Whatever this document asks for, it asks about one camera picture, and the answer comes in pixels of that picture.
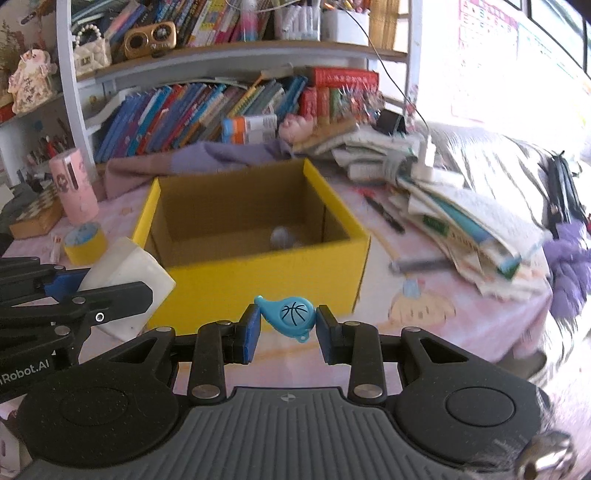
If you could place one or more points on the pen holder with pens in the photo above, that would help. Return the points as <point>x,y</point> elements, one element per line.
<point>46,147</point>

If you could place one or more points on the white quilted handbag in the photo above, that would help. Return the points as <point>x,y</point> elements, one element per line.
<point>92,53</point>

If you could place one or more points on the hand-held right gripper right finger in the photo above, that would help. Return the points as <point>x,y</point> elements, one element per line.
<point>325,337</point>

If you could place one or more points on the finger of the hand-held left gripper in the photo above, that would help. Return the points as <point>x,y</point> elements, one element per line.
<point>115,300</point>
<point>64,284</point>

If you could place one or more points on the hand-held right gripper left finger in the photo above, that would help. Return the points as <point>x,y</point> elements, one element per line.
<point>251,332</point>

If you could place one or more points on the wooden chessboard box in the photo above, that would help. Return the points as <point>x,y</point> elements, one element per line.
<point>34,214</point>

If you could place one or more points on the white rectangular block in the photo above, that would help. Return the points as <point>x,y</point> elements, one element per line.
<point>129,267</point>

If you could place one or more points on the yellow tape roll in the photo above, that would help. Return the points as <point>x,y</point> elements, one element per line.
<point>85,254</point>

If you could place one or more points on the purple plush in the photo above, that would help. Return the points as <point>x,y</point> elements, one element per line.
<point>568,267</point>

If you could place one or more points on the stack of books and papers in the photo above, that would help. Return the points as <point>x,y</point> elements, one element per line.
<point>461,217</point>

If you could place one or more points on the white storage box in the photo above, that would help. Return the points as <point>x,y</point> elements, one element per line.
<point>344,25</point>

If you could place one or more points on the black bag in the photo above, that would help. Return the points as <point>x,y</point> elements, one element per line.
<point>563,189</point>

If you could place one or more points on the clear marker pen box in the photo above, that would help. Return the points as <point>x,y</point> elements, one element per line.
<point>298,21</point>

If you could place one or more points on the colourful toy pack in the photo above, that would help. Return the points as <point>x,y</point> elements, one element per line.
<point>358,104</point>

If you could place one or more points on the blue basketball print whistle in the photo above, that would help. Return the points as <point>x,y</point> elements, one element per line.
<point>293,314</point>

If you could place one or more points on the dark grey cloth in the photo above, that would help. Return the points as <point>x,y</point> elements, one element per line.
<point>14,203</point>

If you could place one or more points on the wall poster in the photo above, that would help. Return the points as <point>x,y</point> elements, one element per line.
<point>485,18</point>

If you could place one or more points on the white bookshelf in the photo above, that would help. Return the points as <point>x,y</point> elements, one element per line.
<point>69,92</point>

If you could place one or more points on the dusty pink cloth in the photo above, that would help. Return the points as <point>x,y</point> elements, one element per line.
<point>124,173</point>

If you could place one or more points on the pastel rainbow bottle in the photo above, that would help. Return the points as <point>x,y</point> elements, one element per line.
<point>247,18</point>

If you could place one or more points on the bamboo slat mat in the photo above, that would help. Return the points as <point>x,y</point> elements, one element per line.
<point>385,23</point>

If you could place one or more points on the gold retro radio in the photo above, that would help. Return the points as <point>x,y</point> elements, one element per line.
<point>150,39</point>

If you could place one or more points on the lilac cloth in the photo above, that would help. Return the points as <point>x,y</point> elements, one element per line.
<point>231,154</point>

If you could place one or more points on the yellow cardboard box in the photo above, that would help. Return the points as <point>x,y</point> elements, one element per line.
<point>258,286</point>

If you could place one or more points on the red thick book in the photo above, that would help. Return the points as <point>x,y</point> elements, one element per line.
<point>341,76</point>

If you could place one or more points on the pink pig figurine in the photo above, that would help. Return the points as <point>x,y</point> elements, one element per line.
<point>295,127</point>

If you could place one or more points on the black red pen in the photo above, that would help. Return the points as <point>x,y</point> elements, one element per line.
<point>383,212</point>

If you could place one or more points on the grey blanket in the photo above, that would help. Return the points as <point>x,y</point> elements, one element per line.
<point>498,161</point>

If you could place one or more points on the black phone stand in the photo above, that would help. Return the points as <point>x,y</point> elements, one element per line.
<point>390,122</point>

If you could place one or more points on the pink cylindrical holder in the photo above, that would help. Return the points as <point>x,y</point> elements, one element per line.
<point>74,184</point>

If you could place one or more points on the white power adapter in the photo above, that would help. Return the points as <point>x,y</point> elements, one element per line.
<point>427,152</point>

